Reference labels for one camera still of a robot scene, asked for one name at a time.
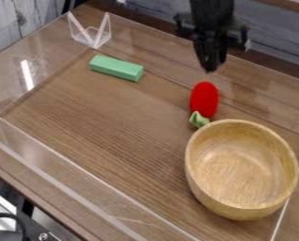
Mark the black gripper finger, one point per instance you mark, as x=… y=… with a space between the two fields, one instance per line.
x=201 y=45
x=219 y=52

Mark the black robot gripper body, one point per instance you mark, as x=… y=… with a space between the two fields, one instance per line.
x=211 y=20

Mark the red plush strawberry toy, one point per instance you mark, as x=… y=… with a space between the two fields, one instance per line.
x=203 y=104

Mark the green rectangular block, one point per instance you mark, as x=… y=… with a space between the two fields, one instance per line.
x=115 y=67

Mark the wooden bowl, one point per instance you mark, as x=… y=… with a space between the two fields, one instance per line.
x=242 y=169

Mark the clear acrylic corner bracket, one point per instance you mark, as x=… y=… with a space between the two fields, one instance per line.
x=91 y=36

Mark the clear acrylic tray wall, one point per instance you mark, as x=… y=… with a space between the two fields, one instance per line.
x=93 y=145

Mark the black metal table bracket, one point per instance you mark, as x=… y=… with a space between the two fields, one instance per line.
x=37 y=232

